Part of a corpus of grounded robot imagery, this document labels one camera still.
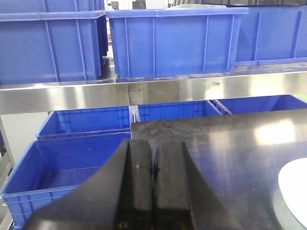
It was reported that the stainless steel shelf rail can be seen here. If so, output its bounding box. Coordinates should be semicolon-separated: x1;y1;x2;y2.
0;71;307;115

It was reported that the blue crate on shelf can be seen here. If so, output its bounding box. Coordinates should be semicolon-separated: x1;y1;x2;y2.
236;5;307;66
0;0;108;85
106;7;248;79

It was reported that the blue crate on shelf left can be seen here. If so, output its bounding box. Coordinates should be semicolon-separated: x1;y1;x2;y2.
0;0;108;85

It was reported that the blue floor crate far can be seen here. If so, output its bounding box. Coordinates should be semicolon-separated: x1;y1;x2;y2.
36;106;130;140

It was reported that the blue floor crate right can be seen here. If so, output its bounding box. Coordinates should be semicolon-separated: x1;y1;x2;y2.
212;95;307;115

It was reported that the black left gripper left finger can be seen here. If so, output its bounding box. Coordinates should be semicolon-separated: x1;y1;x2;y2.
24;139;153;230

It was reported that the blue floor crate near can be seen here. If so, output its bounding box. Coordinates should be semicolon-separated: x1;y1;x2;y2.
0;133;131;230

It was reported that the blue crate on shelf centre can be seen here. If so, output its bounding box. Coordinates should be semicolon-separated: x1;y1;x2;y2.
106;7;248;79

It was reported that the blue floor crate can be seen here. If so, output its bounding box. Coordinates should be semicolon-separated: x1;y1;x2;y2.
0;133;131;230
36;106;130;140
138;101;222;122
212;95;307;115

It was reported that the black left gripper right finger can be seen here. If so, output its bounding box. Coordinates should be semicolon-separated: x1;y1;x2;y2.
154;141;240;230

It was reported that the blue floor crate middle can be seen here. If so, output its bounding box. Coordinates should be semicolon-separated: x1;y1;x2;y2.
138;101;222;122

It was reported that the light blue plate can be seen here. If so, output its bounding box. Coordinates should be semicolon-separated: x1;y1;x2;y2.
278;158;307;227

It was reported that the blue crate on shelf right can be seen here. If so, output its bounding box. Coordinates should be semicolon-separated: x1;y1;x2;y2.
236;5;307;66

